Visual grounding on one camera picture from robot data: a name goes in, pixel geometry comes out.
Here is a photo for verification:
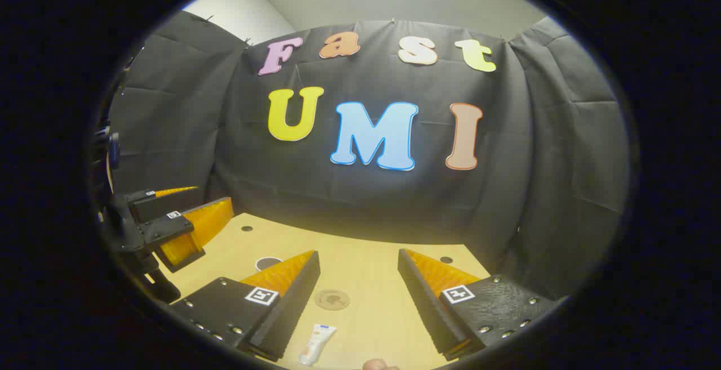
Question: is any black backdrop cloth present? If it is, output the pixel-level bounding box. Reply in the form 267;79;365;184
99;11;630;303

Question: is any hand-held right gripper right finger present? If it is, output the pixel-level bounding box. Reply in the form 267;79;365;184
397;248;564;362

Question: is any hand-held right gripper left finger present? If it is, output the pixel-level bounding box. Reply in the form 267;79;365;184
168;249;322;363

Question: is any round brown cork coaster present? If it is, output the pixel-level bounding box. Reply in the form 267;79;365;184
314;289;351;311

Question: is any light wooden desktop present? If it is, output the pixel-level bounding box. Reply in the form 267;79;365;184
144;212;491;370

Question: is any white toothpaste tube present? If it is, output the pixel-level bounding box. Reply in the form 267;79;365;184
297;324;337;367

